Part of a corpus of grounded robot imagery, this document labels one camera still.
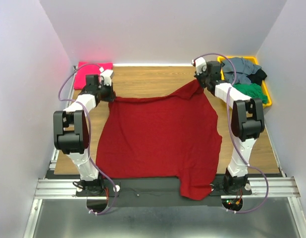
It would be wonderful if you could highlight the dark red t shirt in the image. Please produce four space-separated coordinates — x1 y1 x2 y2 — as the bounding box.
96 80 222 200

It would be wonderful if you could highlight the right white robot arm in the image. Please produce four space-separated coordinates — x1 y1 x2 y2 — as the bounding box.
192 57 265 193

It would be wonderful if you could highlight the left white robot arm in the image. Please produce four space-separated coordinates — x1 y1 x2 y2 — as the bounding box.
53 69 115 196

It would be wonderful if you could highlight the folded pink t shirt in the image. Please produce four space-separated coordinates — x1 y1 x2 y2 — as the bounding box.
73 61 113 90

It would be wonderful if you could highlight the grey t shirt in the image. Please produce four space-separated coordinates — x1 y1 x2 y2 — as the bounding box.
221 57 261 85

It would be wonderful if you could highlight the green t shirt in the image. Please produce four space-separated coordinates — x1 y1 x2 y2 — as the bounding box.
233 83 268 104

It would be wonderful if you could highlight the black t shirt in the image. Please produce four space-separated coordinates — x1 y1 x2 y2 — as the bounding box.
248 69 267 86

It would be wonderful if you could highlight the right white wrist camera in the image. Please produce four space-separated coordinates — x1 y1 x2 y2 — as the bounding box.
192 57 207 75

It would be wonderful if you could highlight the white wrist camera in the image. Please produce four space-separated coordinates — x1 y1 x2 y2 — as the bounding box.
99 67 114 87
192 57 207 75

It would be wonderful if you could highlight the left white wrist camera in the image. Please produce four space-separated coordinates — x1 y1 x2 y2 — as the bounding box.
99 67 114 87

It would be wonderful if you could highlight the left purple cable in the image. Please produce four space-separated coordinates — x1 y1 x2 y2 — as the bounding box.
58 63 120 216

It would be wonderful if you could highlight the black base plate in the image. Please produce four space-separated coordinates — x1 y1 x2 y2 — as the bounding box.
76 176 253 208

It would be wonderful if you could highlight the aluminium frame rail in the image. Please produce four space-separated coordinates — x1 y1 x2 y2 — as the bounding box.
24 156 306 238

